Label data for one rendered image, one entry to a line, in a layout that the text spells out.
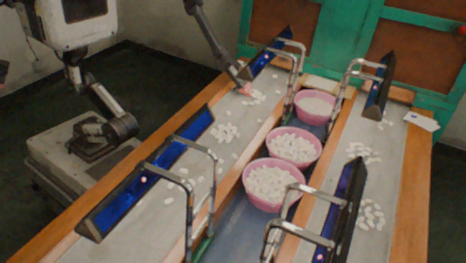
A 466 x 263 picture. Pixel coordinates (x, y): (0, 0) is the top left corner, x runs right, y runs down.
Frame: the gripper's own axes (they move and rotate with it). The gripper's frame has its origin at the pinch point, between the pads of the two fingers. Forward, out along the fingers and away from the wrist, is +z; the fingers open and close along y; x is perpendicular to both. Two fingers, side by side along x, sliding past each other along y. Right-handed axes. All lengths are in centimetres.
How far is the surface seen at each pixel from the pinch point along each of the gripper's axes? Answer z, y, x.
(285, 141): 24.6, -27.9, -19.0
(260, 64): -13.6, -23.1, -31.1
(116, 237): -2, -112, 3
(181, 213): 9, -92, -6
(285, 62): 0.9, 37.7, -10.2
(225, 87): -11.8, -1.8, 9.5
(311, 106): 26.6, 12.0, -21.0
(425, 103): 66, 42, -64
